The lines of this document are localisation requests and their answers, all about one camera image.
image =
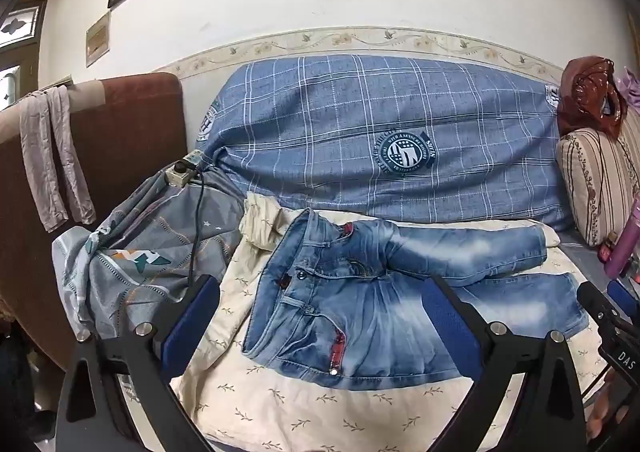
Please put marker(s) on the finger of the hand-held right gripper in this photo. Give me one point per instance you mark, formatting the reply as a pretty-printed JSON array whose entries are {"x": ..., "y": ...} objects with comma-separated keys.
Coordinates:
[
  {"x": 597, "y": 304},
  {"x": 625, "y": 299}
]

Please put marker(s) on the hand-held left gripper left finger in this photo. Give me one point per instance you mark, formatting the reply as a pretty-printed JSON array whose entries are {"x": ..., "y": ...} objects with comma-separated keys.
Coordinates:
[{"x": 192, "y": 322}]

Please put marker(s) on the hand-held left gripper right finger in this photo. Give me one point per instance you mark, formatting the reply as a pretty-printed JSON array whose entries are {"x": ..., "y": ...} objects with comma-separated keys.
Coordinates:
[{"x": 445, "y": 327}]

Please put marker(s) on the blue denim pants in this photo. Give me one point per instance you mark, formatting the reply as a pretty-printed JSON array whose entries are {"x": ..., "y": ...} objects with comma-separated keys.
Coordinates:
[{"x": 360, "y": 302}]

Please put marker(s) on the person's right hand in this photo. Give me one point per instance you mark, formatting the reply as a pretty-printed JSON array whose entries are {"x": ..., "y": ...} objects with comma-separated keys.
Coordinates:
[{"x": 600, "y": 407}]

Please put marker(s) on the small red jar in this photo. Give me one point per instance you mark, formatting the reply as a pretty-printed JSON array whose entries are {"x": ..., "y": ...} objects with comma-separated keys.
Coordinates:
[{"x": 608, "y": 247}]

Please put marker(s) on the purple bottle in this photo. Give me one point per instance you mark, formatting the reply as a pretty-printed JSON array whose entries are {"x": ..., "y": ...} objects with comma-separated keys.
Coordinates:
[{"x": 625, "y": 242}]

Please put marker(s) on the grey patterned bedsheet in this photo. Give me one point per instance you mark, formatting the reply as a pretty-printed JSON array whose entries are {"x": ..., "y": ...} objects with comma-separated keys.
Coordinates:
[{"x": 150, "y": 242}]

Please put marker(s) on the striped floral pillow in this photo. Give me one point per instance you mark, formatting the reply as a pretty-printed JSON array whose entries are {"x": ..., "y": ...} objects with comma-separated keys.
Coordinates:
[{"x": 595, "y": 182}]

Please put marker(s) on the cream leaf-print blanket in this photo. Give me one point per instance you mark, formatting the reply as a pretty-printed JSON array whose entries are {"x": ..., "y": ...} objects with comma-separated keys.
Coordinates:
[{"x": 310, "y": 402}]

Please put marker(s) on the beige power strip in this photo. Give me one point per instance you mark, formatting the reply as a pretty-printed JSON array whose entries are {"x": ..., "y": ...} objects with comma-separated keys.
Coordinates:
[{"x": 180, "y": 176}]

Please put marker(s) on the brown headboard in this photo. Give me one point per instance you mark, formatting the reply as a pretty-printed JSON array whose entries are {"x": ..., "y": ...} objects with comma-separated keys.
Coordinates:
[{"x": 130, "y": 131}]

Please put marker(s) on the brown headscarf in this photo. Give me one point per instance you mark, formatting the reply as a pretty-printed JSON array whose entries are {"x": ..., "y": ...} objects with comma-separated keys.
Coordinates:
[{"x": 580, "y": 101}]

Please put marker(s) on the purple cloth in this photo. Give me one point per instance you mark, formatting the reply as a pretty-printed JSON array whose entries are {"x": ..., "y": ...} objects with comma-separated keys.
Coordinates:
[{"x": 631, "y": 86}]

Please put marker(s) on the grey hanging cloth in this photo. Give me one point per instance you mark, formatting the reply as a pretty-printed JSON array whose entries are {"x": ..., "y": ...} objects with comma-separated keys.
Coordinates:
[{"x": 45, "y": 156}]

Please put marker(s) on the blue plaid quilt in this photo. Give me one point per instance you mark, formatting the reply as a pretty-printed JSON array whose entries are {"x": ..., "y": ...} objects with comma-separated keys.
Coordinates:
[{"x": 325, "y": 131}]

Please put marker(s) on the small framed picture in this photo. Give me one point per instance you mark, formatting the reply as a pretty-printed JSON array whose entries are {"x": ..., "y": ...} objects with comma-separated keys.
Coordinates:
[{"x": 97, "y": 39}]

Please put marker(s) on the wooden door with glass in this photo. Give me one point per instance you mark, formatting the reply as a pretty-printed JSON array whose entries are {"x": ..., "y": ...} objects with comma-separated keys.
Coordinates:
[{"x": 20, "y": 31}]

